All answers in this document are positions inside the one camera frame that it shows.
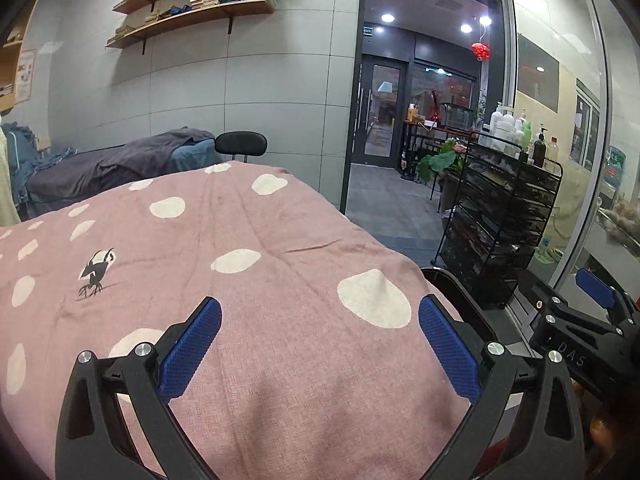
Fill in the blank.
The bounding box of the person's right hand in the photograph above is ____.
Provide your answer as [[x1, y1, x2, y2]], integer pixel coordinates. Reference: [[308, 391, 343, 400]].
[[572, 384, 609, 462]]

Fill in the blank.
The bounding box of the glass double door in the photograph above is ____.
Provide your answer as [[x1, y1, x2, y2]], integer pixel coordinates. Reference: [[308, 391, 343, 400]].
[[361, 57, 406, 157]]

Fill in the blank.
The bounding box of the black trash bin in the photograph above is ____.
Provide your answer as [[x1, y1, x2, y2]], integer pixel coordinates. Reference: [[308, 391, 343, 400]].
[[419, 266, 501, 341]]

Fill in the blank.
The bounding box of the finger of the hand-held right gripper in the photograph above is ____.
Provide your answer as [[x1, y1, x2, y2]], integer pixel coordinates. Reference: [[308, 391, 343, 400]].
[[575, 266, 636, 332], [520, 271, 622, 334]]

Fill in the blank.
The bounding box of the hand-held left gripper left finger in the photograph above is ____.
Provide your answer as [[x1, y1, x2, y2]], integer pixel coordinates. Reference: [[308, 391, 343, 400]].
[[55, 296, 236, 480]]

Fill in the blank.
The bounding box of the glass tank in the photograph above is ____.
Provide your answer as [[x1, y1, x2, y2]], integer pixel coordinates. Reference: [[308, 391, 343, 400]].
[[442, 102, 476, 129]]

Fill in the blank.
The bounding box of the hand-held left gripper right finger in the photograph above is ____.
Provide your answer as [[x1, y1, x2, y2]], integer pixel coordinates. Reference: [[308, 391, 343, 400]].
[[417, 294, 586, 480]]

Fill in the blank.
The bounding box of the blue cloth pile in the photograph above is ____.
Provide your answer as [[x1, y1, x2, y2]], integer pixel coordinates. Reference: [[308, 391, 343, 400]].
[[0, 122, 76, 211]]

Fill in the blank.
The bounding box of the black round chair back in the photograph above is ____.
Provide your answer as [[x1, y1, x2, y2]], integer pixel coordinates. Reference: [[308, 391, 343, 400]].
[[215, 131, 268, 163]]

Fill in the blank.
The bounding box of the dark brown pump bottle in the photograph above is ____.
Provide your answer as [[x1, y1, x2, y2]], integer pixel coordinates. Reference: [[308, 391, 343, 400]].
[[532, 127, 548, 167]]

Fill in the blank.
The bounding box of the black hallway table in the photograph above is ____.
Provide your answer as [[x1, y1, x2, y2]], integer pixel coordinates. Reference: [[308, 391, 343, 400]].
[[402, 120, 481, 181]]

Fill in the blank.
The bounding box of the group of bottles on cart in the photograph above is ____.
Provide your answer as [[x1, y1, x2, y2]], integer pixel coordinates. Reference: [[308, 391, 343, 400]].
[[489, 102, 516, 157]]

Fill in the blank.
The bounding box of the wall poster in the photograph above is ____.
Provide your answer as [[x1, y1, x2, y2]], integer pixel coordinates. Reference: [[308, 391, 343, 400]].
[[14, 49, 37, 105]]

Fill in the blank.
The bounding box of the pink dotted blanket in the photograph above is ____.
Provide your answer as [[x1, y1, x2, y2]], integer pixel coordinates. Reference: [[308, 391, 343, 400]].
[[0, 162, 473, 480]]

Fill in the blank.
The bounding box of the black wire rack trolley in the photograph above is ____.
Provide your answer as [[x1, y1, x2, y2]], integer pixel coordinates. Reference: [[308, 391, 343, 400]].
[[432, 132, 563, 308]]

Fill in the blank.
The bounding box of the potted green plant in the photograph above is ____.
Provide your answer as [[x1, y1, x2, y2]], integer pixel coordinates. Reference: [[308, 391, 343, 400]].
[[416, 137, 468, 184]]

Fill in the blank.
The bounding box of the wooden cabinet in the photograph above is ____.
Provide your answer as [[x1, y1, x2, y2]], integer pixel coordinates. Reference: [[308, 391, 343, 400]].
[[0, 0, 41, 111]]

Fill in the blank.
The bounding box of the grey furry cloth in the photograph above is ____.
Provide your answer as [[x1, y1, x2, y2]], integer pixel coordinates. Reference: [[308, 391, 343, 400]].
[[597, 200, 640, 242]]

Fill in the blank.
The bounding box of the cream cloth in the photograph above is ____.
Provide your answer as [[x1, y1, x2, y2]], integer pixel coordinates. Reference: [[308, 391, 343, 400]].
[[0, 127, 22, 227]]

